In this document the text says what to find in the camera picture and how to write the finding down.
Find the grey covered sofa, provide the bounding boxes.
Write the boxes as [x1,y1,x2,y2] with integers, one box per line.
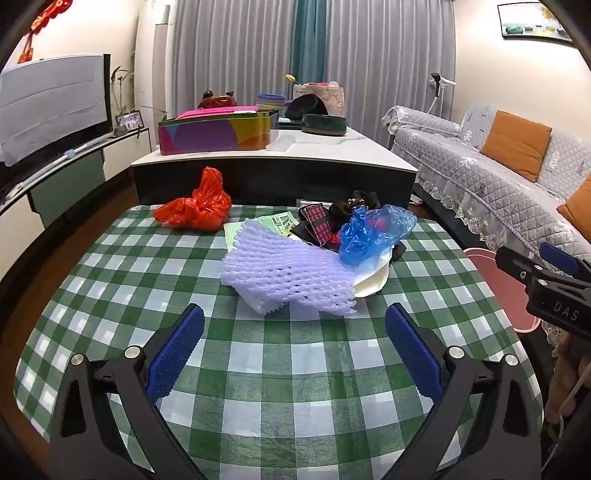
[382,105,590,260]

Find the photo frame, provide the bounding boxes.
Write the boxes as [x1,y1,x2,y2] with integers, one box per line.
[116,110,144,131]

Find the red chinese knot ornament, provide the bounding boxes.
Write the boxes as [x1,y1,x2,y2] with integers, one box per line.
[18,0,73,64]

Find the purple foam fruit net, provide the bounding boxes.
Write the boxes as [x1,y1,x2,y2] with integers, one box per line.
[221,220,356,316]

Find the person's right hand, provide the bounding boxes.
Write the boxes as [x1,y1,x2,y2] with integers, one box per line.
[545,333,590,424]

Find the dark green round tin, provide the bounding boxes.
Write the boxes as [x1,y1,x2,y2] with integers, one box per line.
[301,114,348,137]

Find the pink trash bin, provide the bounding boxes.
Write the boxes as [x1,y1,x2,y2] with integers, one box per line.
[464,248,541,334]

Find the pink lace basket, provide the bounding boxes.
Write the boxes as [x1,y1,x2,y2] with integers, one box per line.
[294,81,346,117]

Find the potted plant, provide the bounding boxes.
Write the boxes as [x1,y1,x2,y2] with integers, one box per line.
[110,66,133,116]

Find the white top coffee table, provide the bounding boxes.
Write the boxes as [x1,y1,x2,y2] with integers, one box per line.
[131,128,418,207]

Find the white air conditioner tower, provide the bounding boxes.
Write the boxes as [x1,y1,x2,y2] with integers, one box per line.
[133,1,177,150]

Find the television with grey cover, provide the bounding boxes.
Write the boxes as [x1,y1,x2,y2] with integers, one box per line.
[1,54,112,168]

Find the red plastic bag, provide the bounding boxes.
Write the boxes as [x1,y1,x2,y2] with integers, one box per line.
[153,167,231,232]

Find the brown gold fabric bow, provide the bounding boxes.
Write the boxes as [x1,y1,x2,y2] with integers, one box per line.
[329,190,381,223]

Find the cream paper bag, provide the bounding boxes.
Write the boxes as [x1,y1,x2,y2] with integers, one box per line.
[353,249,393,298]

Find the green checkered tablecloth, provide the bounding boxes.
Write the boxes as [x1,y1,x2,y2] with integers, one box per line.
[13,206,532,479]

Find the wall painting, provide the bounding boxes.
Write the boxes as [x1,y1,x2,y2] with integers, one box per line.
[497,1,573,44]

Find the green snack wrapper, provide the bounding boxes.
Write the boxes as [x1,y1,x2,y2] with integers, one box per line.
[254,212,300,237]

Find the orange cushion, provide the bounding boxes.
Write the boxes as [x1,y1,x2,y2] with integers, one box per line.
[557,177,591,238]
[480,110,552,183]

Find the tv cabinet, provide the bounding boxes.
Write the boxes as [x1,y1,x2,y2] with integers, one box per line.
[0,127,153,232]

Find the dark patterned wrapper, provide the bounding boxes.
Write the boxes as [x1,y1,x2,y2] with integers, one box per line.
[293,203,339,250]

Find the red teapot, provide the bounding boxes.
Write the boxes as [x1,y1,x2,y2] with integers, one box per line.
[197,90,238,109]

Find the colourful gift box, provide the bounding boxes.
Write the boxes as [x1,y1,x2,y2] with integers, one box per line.
[158,106,280,156]

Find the blue plastic bag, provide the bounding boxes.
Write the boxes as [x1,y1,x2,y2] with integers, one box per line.
[339,204,418,267]

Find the black hat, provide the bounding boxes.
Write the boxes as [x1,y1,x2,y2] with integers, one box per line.
[284,93,328,122]

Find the grey curtains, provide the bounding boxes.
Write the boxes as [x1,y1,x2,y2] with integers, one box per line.
[167,1,456,144]

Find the stack of coloured bowls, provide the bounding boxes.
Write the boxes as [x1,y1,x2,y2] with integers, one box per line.
[256,93,287,111]

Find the teal curtain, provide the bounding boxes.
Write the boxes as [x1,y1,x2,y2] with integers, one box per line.
[290,0,328,84]

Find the orange cushion far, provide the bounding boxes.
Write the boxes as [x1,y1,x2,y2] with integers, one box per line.
[480,110,552,183]

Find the orange cushion near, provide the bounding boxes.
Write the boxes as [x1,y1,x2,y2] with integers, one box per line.
[557,177,591,238]

